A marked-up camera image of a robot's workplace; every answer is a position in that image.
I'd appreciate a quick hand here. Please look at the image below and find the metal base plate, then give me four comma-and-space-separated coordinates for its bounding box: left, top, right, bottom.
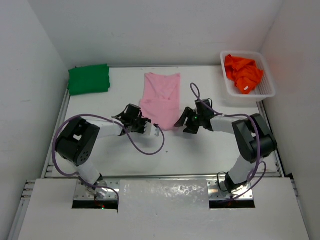
73, 179, 120, 202
207, 178, 254, 201

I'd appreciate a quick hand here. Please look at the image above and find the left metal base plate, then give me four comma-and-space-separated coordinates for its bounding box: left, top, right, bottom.
73, 179, 120, 202

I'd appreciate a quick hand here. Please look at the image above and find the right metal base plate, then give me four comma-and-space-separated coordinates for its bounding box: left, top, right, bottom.
207, 178, 254, 201

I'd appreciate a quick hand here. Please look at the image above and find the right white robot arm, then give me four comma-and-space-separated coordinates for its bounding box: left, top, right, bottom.
174, 99, 278, 193

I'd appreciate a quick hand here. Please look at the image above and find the white front cover panel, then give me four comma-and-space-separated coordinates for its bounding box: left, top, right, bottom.
19, 178, 309, 240

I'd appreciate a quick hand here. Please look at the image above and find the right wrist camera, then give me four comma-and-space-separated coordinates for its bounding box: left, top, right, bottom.
195, 98, 213, 114

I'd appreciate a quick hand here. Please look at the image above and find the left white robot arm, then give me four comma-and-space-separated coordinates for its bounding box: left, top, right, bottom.
54, 104, 160, 187

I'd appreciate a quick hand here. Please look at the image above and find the white plastic basket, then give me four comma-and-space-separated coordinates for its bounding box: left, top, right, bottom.
220, 50, 276, 104

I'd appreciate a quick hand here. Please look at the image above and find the orange t shirt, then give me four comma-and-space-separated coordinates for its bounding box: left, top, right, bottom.
224, 54, 264, 95

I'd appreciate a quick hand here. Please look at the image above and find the pink t shirt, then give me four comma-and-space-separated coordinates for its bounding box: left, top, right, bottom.
139, 72, 181, 131

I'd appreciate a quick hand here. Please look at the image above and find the green t shirt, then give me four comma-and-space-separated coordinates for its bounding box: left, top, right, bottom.
68, 64, 111, 96

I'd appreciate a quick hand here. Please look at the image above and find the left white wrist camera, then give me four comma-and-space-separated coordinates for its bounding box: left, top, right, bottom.
144, 122, 160, 137

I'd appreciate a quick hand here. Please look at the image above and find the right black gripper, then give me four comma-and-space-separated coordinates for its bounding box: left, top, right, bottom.
175, 107, 204, 134

